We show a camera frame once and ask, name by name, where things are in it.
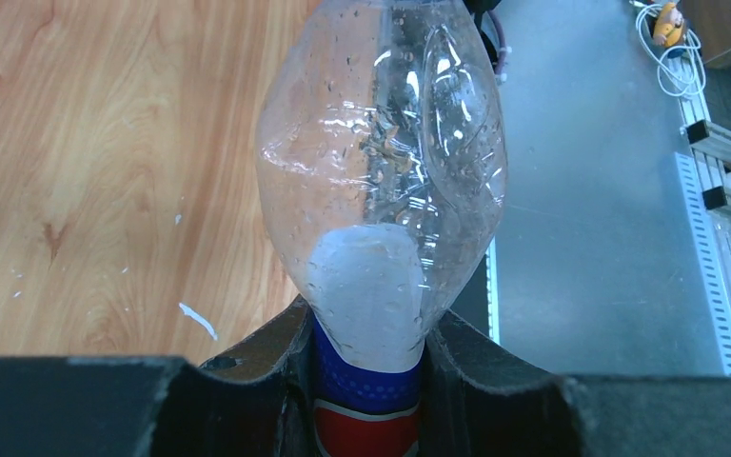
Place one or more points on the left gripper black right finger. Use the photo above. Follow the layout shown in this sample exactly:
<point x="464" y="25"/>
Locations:
<point x="481" y="400"/>

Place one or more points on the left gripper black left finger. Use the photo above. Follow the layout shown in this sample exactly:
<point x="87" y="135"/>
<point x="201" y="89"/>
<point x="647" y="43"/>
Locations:
<point x="249" y="400"/>

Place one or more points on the clear Pepsi bottle blue label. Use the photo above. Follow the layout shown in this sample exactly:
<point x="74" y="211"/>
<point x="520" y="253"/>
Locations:
<point x="381" y="167"/>

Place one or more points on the orange toy figure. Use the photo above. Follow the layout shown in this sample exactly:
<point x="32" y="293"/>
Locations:
<point x="669" y="28"/>

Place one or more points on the aluminium frame rail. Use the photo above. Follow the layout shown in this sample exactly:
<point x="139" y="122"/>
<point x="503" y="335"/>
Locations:
<point x="700" y="167"/>

